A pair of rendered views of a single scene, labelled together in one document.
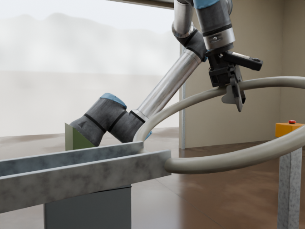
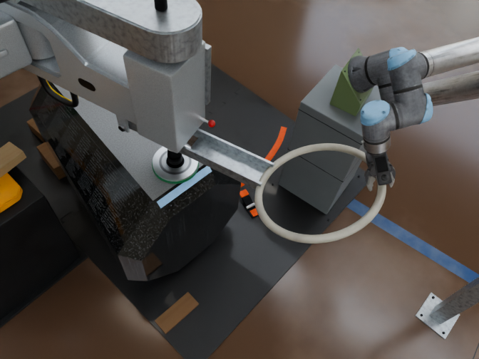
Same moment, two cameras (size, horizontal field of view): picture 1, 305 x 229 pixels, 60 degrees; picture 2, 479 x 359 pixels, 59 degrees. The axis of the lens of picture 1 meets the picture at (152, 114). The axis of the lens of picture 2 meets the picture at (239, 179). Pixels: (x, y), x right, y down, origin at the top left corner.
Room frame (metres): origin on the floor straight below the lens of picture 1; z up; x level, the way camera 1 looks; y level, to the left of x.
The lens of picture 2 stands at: (-0.10, -0.73, 2.53)
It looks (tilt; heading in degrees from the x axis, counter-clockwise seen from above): 56 degrees down; 54
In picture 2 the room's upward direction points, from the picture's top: 7 degrees clockwise
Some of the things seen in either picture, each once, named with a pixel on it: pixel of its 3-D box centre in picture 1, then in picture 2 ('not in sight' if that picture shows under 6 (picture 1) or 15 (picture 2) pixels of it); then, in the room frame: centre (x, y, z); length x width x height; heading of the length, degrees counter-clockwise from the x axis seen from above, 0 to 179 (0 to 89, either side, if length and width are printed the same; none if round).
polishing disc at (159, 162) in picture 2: not in sight; (175, 162); (0.32, 0.38, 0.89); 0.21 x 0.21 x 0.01
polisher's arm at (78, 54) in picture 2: not in sight; (90, 57); (0.13, 0.73, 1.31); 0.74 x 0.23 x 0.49; 121
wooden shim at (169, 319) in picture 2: not in sight; (177, 312); (0.10, -0.01, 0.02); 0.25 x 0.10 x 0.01; 14
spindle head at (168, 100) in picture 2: not in sight; (152, 85); (0.28, 0.45, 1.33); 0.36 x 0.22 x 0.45; 121
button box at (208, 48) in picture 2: not in sight; (200, 73); (0.46, 0.38, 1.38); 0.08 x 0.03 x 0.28; 121
